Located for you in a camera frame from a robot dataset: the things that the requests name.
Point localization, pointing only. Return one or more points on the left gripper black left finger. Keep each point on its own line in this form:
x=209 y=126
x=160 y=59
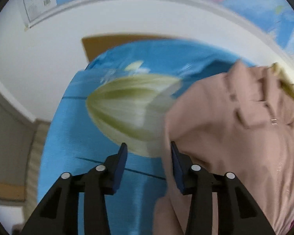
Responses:
x=57 y=212

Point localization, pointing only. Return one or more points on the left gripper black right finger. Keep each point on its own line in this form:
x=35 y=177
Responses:
x=238 y=212

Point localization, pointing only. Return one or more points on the pink shirt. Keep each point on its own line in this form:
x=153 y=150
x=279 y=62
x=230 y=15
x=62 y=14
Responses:
x=241 y=121

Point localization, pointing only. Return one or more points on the blue patterned bed sheet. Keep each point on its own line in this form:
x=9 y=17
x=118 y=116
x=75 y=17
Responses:
x=76 y=143

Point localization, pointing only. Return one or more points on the cream fleece garment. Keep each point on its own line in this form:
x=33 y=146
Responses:
x=286 y=84

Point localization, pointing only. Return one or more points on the wooden headboard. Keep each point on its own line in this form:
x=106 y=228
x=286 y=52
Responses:
x=98 y=44

